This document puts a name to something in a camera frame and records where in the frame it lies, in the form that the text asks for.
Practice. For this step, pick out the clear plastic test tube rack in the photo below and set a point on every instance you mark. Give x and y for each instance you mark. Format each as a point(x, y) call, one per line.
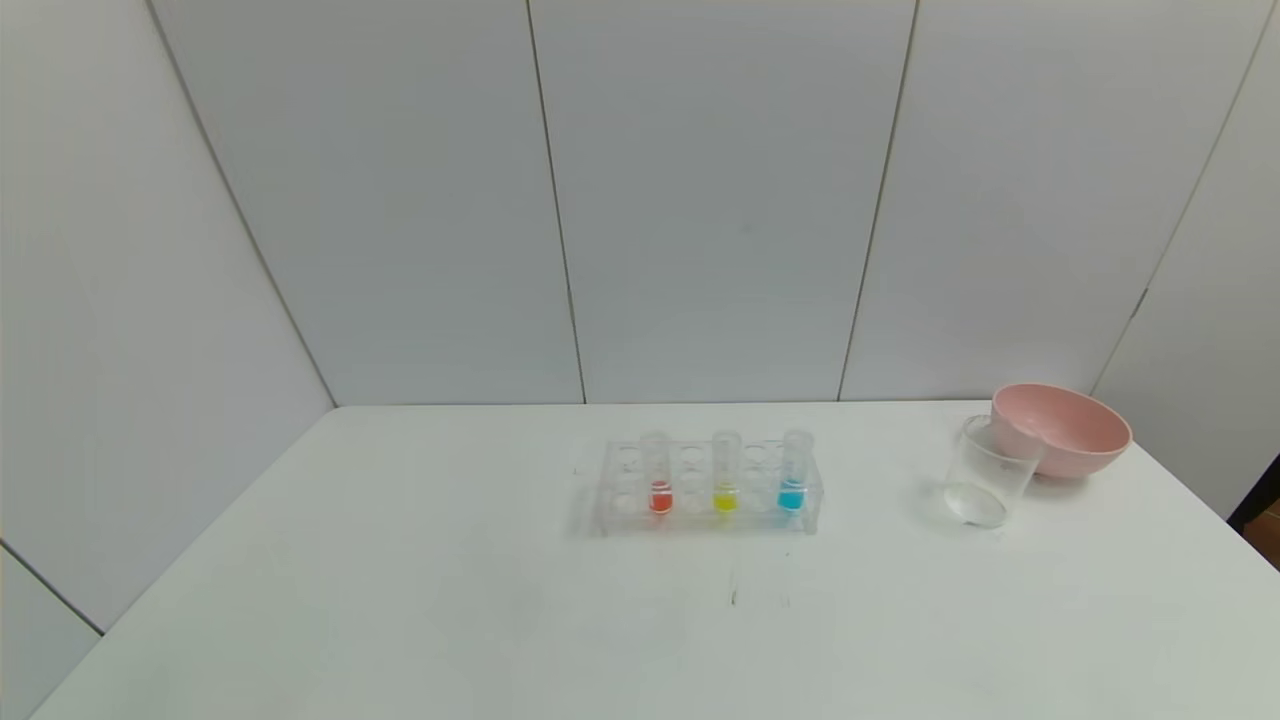
point(690, 500)

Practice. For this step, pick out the clear glass beaker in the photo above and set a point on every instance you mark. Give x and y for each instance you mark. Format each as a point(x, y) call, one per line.
point(975, 495)

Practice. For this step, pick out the test tube with blue pigment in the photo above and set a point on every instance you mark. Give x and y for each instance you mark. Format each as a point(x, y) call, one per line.
point(791, 494)

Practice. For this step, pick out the pink bowl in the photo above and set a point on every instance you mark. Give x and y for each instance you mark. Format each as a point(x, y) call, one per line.
point(1075, 435)

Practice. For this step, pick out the test tube with red pigment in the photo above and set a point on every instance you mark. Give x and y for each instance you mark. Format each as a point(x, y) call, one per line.
point(659, 495)

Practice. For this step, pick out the black metal frame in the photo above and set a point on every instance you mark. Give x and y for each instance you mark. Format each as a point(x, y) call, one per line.
point(1262, 495)

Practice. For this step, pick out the test tube with yellow pigment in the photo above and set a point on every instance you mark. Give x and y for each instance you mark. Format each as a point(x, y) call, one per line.
point(725, 497)

